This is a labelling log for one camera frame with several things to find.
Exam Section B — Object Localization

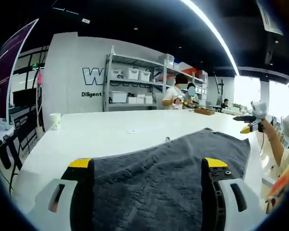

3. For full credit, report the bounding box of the long ceiling light strip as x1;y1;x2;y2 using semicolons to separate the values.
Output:
180;0;240;77

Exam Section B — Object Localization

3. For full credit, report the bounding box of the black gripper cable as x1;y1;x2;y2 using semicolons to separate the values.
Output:
259;131;266;154

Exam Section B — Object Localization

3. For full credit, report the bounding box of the orange patterned cloth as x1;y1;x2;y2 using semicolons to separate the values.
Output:
264;166;289;215

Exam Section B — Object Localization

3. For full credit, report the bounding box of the white side desk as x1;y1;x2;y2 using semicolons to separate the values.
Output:
0;115;17;169

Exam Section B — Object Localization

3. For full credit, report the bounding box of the white paper cup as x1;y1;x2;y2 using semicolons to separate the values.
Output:
50;113;61;130

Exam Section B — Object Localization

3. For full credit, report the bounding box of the black equipment case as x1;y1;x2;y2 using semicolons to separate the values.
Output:
8;105;39;154

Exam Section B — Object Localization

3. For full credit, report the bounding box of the black floor stand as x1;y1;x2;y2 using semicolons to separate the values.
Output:
214;74;226;108

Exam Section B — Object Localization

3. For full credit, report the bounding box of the group of white storage boxes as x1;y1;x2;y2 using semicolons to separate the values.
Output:
109;68;155;104
158;54;209;97

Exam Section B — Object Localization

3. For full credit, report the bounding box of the wooden tray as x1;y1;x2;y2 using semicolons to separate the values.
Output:
194;107;216;116

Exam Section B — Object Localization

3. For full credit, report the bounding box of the person's right hand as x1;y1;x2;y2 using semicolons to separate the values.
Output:
260;119;275;133

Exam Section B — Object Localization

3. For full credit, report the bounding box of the standing display banner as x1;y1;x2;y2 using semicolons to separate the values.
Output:
0;18;39;121

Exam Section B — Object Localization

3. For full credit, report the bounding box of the grey towel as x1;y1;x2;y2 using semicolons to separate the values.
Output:
92;127;251;231

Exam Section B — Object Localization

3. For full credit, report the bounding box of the ceiling air conditioner unit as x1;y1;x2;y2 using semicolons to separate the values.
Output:
256;0;285;36

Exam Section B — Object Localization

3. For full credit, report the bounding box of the black monitor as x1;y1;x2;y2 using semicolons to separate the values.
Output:
13;88;38;108

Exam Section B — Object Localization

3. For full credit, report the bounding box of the grey metal storage shelf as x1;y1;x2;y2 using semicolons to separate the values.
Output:
162;54;209;110
103;45;166;112

